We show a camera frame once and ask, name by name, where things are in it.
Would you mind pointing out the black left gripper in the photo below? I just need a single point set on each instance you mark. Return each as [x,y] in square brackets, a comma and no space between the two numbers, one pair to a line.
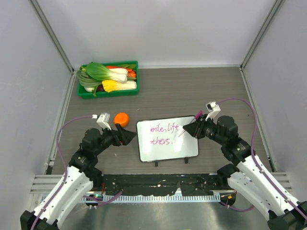
[124,136]

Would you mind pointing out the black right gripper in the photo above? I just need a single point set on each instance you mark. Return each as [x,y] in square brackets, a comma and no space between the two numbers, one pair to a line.
[195,129]

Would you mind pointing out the aluminium rail left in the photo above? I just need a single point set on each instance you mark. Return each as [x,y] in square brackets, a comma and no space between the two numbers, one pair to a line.
[43,184]

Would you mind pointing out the small white whiteboard black frame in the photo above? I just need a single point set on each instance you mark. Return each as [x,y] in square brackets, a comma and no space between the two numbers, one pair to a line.
[164,139]

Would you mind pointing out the yellow white napa cabbage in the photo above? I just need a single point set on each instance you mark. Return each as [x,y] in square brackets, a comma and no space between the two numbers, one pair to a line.
[111,85]

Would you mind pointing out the green long vegetable stalks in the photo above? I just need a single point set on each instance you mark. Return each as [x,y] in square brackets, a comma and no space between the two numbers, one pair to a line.
[89,84]

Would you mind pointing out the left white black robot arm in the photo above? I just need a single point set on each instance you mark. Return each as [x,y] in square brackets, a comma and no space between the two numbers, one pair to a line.
[79,177]

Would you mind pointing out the green white bok choy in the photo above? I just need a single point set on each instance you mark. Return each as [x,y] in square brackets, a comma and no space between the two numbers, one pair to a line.
[100,72]

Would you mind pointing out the white slotted cable duct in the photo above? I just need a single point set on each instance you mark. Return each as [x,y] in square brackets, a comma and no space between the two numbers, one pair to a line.
[176,198]

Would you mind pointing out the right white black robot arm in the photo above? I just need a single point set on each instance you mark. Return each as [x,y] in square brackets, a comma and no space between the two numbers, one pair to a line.
[246,174]

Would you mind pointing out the orange mandarin fruit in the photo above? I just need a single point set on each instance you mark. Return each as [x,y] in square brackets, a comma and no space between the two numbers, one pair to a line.
[122,118]

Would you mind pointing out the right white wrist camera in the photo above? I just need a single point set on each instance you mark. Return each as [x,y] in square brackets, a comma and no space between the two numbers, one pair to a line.
[213,110]

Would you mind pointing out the green plastic vegetable tray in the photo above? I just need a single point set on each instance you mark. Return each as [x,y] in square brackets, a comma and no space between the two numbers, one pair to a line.
[101,93]

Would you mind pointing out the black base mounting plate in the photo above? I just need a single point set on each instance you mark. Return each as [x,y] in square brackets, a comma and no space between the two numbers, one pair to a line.
[190,184]

